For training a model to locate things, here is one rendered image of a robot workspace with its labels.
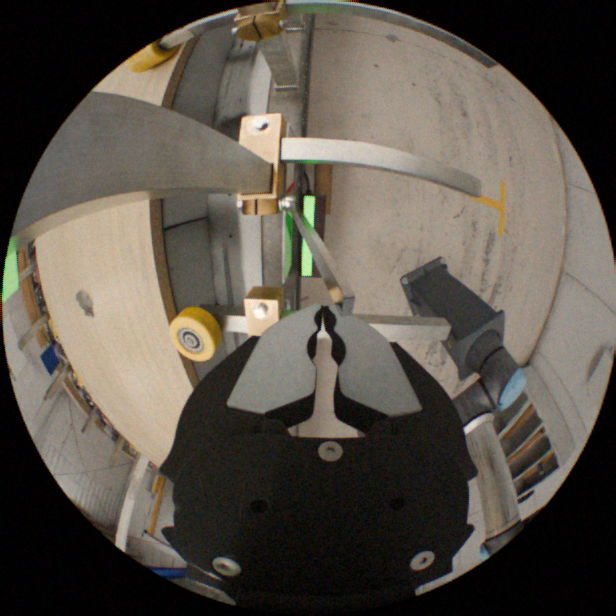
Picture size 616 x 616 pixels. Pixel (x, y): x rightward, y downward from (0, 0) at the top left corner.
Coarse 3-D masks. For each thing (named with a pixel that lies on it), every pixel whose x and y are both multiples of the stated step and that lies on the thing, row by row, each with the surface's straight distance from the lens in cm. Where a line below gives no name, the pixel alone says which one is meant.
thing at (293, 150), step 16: (288, 144) 28; (304, 144) 28; (320, 144) 28; (336, 144) 28; (352, 144) 28; (368, 144) 29; (288, 160) 28; (304, 160) 28; (320, 160) 28; (336, 160) 27; (352, 160) 28; (368, 160) 28; (384, 160) 29; (400, 160) 29; (416, 160) 30; (432, 160) 31; (416, 176) 31; (432, 176) 31; (448, 176) 32; (464, 176) 34; (464, 192) 35; (480, 192) 36
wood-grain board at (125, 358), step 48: (192, 48) 47; (144, 96) 41; (48, 240) 79; (96, 240) 44; (144, 240) 33; (48, 288) 92; (96, 288) 48; (144, 288) 35; (96, 336) 60; (144, 336) 42; (96, 384) 93; (144, 384) 56; (192, 384) 44; (144, 432) 96
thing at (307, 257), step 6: (306, 198) 43; (312, 198) 43; (306, 204) 43; (312, 204) 43; (306, 210) 43; (312, 210) 43; (306, 216) 43; (312, 216) 43; (312, 222) 43; (306, 246) 44; (306, 252) 44; (306, 258) 44; (306, 264) 45; (306, 270) 45
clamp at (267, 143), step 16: (272, 128) 28; (240, 144) 28; (256, 144) 28; (272, 144) 27; (272, 160) 27; (272, 176) 26; (272, 192) 26; (240, 208) 30; (256, 208) 27; (272, 208) 27
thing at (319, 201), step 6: (318, 198) 43; (324, 198) 43; (318, 204) 43; (324, 204) 43; (318, 210) 43; (318, 216) 43; (318, 222) 43; (318, 228) 43; (318, 234) 43; (312, 264) 45; (312, 270) 45; (318, 270) 45
